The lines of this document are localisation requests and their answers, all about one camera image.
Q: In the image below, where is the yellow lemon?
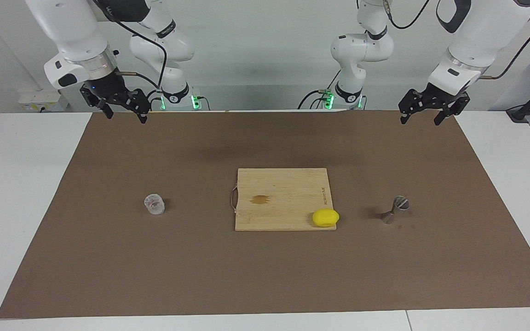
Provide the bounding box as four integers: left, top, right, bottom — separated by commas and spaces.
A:
312, 208, 340, 228

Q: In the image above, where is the brown table mat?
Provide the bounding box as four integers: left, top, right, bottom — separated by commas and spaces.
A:
0, 109, 530, 319

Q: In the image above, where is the clear glass cup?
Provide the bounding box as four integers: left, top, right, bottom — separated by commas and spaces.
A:
144, 194, 166, 215

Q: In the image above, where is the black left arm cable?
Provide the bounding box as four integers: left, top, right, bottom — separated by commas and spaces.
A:
382, 0, 530, 80

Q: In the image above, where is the wooden cutting board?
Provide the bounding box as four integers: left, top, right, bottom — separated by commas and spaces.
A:
230, 168, 338, 232

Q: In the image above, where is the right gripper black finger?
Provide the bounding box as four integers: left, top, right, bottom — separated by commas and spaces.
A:
118, 89, 151, 125
80, 86, 114, 120

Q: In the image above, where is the white socket box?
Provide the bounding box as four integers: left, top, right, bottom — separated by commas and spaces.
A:
18, 90, 69, 112

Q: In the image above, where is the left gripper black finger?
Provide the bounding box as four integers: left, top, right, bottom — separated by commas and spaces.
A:
433, 93, 471, 126
398, 89, 426, 126

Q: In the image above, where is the steel jigger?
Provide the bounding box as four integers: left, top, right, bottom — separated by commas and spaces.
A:
381, 195, 410, 225

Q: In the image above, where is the black base cable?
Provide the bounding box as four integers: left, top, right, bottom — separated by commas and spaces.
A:
297, 69, 341, 110

